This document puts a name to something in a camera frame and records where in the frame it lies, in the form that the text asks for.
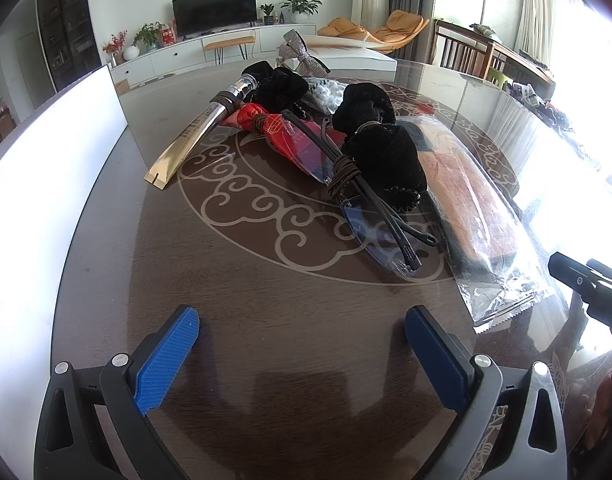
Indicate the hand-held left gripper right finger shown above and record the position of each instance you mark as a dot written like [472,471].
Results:
[436,360]

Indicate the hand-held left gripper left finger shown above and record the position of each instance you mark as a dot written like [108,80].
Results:
[166,355]

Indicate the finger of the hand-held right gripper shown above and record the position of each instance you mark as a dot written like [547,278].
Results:
[608,270]
[581,282]

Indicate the rimless glasses with black temples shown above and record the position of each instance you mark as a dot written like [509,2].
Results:
[371,220]

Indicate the large white box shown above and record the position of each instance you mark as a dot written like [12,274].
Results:
[41,220]

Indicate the black sock bundle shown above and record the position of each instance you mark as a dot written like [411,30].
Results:
[381,150]

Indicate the clear plastic wrapped package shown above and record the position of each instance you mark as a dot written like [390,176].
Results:
[476,210]

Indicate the pile of small clutter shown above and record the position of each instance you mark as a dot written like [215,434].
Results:
[546,102]

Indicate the gold tube with silver cap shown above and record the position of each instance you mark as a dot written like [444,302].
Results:
[196,132]

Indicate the wooden chair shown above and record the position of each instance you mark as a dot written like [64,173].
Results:
[486,57]

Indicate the red packet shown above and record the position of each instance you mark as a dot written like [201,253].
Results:
[286,135]

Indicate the sheer window curtain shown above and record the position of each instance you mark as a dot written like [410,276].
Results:
[546,5]

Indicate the bag of white beads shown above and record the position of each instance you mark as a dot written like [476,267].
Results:
[326,94]

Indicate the black fuzzy cloth bundle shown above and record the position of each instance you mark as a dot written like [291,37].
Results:
[283,87]

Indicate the white television cabinet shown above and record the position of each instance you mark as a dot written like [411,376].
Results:
[181,57]

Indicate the white vase with red flowers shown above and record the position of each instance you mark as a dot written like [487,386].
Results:
[131,51]

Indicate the flat white box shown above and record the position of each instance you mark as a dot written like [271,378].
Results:
[351,55]

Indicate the orange top bench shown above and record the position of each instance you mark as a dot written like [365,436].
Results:
[228,42]

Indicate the orange lounge chair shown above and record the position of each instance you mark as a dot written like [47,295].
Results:
[386,30]

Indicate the leafy potted plant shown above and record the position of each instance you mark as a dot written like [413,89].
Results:
[148,35]

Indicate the silver sequin bow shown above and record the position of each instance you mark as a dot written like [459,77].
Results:
[298,52]

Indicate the dark display cabinet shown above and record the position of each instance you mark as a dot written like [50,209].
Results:
[68,25]

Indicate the black television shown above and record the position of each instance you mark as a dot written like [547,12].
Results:
[213,7]

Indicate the small potted green plant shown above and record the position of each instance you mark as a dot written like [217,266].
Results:
[268,14]

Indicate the large potted green plant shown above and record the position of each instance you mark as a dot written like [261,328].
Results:
[301,7]

